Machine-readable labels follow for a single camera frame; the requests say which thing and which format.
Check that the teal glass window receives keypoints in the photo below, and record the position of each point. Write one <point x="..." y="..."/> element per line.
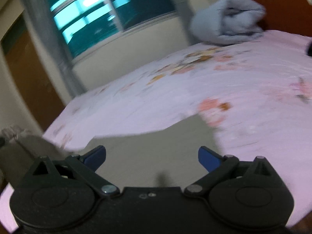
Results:
<point x="85" y="23"/>

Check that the red-brown wooden headboard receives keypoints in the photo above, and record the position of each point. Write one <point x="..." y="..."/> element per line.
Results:
<point x="292" y="16"/>

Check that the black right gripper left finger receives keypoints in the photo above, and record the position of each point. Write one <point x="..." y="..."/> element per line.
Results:
<point x="54" y="194"/>

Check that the olive green pants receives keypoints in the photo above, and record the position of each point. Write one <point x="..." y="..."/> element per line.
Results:
<point x="160" y="159"/>

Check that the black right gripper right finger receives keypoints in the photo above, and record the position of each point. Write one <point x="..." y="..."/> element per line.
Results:
<point x="250" y="193"/>

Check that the pink floral bed sheet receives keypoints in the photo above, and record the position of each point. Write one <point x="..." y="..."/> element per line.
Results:
<point x="257" y="96"/>

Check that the light blue folded blanket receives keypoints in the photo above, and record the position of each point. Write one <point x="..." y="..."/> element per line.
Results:
<point x="228" y="22"/>

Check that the brown wooden door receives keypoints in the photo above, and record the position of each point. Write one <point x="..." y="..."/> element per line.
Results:
<point x="29" y="76"/>

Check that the grey left curtain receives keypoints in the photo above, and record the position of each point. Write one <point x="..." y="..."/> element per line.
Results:
<point x="40" y="17"/>

